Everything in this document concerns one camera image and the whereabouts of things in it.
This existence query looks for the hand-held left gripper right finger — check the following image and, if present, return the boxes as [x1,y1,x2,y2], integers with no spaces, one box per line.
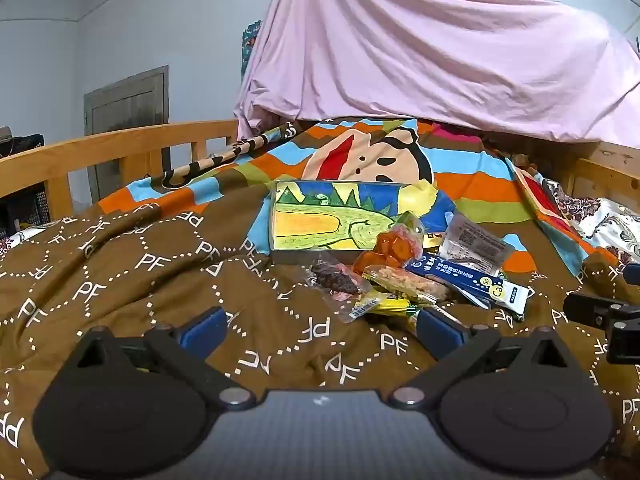
[391,307,571,409]

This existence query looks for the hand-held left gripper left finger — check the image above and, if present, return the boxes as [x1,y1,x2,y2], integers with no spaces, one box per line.
[75,306,253,409]

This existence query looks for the green corn sausage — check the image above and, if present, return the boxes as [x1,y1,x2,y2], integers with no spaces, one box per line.
[365,296,426,332]

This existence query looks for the blue stick packet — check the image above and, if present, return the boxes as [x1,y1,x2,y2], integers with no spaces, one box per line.
[404,255,533,322]

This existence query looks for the clear nut bar packet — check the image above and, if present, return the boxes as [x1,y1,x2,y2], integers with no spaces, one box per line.
[362,264,451,306]

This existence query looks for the white barcode snack packet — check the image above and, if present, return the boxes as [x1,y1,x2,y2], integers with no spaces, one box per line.
[439,212,516,273]

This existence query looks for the clear orange snack packet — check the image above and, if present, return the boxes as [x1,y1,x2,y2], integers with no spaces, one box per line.
[352,211,426,276]

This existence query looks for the shallow cartoon printed box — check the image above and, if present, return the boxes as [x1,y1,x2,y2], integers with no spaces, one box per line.
[269,180,437,266]

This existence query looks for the cartoon printed brown blanket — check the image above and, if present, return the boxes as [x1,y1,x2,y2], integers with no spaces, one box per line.
[0,116,640,480]

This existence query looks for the dark jerky packet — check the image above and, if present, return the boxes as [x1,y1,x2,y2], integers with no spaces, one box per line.
[306,255,381,323]

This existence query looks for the grey wooden door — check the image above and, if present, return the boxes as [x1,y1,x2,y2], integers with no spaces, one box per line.
[84,66,170,201]

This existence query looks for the black plastic crate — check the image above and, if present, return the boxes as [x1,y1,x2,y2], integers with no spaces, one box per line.
[0,135,52,238]

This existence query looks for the pink bed sheet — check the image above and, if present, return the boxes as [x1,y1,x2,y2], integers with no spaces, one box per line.
[234,0,640,150]

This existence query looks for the teal floral cloth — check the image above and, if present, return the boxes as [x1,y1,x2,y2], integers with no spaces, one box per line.
[241,20,263,83]

